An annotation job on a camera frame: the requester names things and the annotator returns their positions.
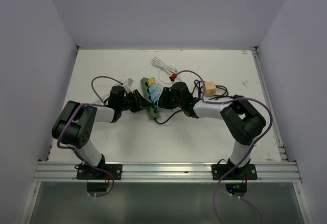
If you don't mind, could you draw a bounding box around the teal plug adapter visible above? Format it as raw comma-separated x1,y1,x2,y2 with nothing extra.
148,83,158,94
153,97,160,108

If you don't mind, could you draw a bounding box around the thin light blue cable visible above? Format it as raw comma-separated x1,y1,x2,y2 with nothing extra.
153,66,179,127

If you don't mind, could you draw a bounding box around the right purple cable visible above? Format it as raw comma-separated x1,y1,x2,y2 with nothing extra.
177,70,274,224

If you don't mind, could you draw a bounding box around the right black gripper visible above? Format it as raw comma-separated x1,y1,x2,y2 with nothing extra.
155,87,184,110

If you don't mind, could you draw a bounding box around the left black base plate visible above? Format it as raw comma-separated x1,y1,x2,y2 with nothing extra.
74,163,123,180

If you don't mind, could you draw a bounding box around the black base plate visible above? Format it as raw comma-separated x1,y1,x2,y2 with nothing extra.
211,164,258,181
74,163,123,180

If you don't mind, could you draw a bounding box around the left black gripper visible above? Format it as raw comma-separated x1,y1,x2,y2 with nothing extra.
119,89,151,113

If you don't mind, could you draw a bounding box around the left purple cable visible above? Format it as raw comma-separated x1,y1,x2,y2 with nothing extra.
56,76,123,198

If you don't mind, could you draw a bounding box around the aluminium frame rail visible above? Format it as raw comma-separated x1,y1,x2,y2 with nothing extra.
33,162,301,183

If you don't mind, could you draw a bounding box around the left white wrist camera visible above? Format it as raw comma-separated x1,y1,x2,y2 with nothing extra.
123,78,134,93

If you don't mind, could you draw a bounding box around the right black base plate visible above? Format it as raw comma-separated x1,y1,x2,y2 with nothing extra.
211,164,258,181

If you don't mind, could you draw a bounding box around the beige cube plug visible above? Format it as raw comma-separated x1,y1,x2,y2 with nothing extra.
203,81,217,97

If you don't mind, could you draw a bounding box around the black power cord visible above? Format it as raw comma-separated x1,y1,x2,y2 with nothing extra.
154,79,242,125

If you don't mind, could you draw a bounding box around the light blue plug adapter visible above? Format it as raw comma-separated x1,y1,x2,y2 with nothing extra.
150,89,160,101

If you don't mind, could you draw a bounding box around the white bundled cable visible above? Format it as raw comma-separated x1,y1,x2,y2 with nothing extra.
151,56,178,73

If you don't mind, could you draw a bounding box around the yellow plug adapter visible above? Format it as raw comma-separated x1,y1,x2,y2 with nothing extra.
147,77,156,87

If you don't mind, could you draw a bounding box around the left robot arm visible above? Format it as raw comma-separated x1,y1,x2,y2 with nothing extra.
52,86,152,180

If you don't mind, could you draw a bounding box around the green power strip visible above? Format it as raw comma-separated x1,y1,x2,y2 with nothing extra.
140,77,160,120

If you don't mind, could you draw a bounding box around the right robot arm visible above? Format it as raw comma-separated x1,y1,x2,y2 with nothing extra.
156,82,266,180

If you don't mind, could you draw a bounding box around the purple cable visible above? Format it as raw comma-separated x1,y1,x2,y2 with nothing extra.
56,76,123,198
177,70,274,224

